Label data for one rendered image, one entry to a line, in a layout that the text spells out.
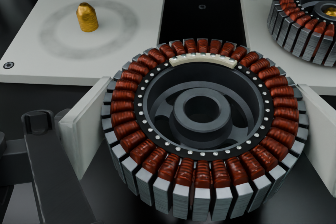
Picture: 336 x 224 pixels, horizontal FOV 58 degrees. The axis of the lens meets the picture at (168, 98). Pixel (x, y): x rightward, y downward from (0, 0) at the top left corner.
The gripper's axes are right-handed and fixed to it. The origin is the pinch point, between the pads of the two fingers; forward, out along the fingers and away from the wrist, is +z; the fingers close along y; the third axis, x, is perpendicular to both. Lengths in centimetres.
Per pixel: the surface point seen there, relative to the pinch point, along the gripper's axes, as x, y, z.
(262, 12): 4.4, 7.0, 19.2
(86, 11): 4.4, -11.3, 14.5
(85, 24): 3.1, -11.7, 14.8
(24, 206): -7.7, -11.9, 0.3
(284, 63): 0.4, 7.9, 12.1
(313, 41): 2.7, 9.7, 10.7
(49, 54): 0.5, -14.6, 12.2
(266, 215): -7.5, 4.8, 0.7
